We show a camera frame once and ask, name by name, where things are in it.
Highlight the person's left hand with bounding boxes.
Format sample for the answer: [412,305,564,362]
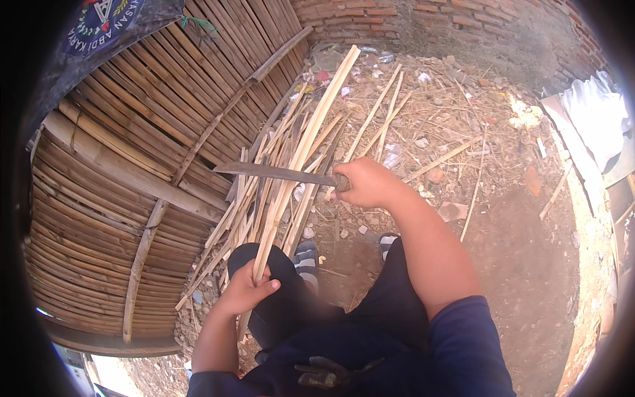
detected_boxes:
[217,258,281,319]

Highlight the person's right hand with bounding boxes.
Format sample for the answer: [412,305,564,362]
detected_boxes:
[331,157,408,209]

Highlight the long pale bamboo strip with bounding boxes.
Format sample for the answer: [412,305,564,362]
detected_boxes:
[236,45,362,343]

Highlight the rusty machete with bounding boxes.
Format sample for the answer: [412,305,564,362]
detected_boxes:
[213,162,351,193]

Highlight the clear plastic wrapper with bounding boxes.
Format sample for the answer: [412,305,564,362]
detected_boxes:
[382,143,405,170]

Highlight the thin bamboo stick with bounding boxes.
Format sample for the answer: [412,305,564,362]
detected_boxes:
[344,64,403,163]
[539,161,573,221]
[459,126,488,243]
[357,90,414,158]
[403,135,484,183]

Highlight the pile of split bamboo strips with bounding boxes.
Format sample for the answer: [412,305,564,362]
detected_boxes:
[175,82,349,312]

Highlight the heap of litter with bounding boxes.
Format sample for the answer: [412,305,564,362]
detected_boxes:
[288,42,435,102]

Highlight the cardboard scrap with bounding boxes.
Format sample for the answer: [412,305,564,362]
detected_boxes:
[437,200,469,223]

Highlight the person's legs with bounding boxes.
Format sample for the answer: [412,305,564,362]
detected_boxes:
[227,232,431,359]

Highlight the brick fragment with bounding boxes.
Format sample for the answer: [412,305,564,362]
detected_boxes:
[524,165,543,198]

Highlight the person's body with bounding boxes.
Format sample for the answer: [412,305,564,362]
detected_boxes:
[186,295,518,397]

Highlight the grey flat board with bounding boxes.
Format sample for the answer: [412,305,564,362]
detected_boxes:
[540,93,605,216]

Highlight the white plastic sheet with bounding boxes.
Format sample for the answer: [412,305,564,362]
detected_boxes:
[560,70,632,172]

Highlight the dark printed banner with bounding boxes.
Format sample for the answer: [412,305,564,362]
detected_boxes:
[27,0,185,131]

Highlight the white box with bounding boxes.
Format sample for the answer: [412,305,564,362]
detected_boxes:
[52,342,145,397]

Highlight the green string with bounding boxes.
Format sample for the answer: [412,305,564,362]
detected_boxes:
[180,15,219,36]

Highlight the bamboo slat wall panel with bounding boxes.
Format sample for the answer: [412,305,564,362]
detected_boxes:
[24,0,314,359]

